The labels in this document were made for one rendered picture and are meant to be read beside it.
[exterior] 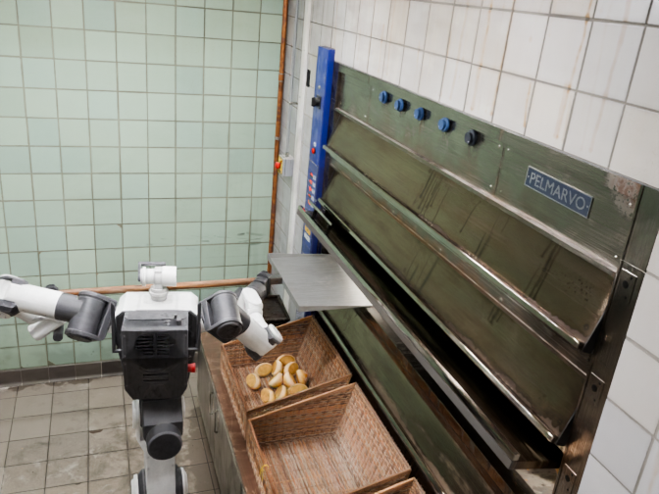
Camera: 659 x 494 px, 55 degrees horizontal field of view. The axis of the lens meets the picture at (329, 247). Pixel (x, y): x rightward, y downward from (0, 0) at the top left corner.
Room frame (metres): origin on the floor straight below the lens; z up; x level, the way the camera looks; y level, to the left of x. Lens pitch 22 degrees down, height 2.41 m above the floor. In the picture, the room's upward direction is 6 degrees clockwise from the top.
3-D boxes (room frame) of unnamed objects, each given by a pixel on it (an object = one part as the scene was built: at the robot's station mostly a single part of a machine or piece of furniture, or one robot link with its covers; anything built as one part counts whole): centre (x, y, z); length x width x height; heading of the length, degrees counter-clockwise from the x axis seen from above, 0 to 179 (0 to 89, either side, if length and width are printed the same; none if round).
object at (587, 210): (2.11, -0.32, 1.99); 1.80 x 0.08 x 0.21; 21
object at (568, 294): (2.10, -0.29, 1.80); 1.79 x 0.11 x 0.19; 21
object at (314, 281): (2.61, 0.03, 1.19); 0.55 x 0.36 x 0.03; 21
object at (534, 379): (2.10, -0.29, 1.54); 1.79 x 0.11 x 0.19; 21
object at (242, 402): (2.54, 0.16, 0.72); 0.56 x 0.49 x 0.28; 22
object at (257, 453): (1.98, -0.05, 0.72); 0.56 x 0.49 x 0.28; 21
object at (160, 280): (1.87, 0.54, 1.47); 0.10 x 0.07 x 0.09; 103
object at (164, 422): (1.79, 0.52, 1.00); 0.28 x 0.13 x 0.18; 21
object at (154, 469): (1.85, 0.55, 0.78); 0.18 x 0.15 x 0.47; 111
